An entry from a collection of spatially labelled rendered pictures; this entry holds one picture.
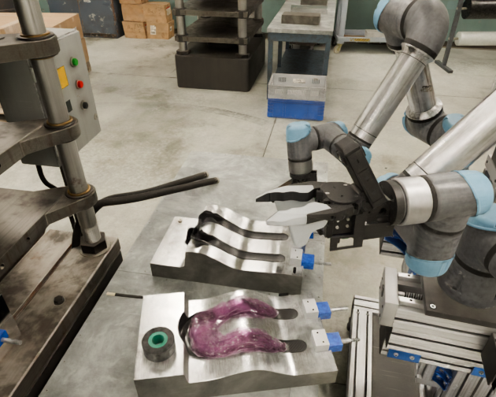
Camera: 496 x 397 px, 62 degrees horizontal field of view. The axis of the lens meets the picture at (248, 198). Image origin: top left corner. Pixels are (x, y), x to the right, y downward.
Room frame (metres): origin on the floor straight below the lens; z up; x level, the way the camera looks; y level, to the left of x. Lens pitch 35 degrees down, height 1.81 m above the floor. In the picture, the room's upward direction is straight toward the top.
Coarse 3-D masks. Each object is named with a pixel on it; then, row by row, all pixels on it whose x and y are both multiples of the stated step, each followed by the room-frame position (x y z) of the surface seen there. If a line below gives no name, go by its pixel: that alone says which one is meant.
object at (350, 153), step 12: (336, 144) 0.53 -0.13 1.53; (348, 144) 0.51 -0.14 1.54; (360, 144) 0.52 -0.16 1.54; (348, 156) 0.50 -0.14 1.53; (360, 156) 0.50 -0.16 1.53; (348, 168) 0.52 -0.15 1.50; (360, 168) 0.50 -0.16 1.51; (360, 180) 0.50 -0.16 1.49; (372, 180) 0.50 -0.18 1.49; (372, 192) 0.50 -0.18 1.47; (372, 204) 0.50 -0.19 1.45
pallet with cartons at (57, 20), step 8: (48, 16) 5.57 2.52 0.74; (56, 16) 5.57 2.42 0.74; (64, 16) 5.57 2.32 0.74; (72, 16) 5.58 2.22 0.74; (48, 24) 5.08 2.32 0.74; (56, 24) 5.08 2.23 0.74; (64, 24) 5.27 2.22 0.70; (72, 24) 5.51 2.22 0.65; (80, 24) 5.74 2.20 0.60; (80, 32) 5.69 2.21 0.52; (88, 56) 5.75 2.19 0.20; (88, 64) 5.70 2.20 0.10
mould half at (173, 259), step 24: (240, 216) 1.19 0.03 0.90; (168, 240) 1.10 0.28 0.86; (192, 240) 1.02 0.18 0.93; (240, 240) 1.07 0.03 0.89; (264, 240) 1.07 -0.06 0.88; (288, 240) 1.07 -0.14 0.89; (168, 264) 0.98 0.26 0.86; (192, 264) 0.96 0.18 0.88; (216, 264) 0.95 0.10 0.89; (240, 264) 0.96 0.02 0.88; (264, 264) 0.96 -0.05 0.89; (288, 264) 0.95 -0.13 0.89; (264, 288) 0.92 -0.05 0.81; (288, 288) 0.91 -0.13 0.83
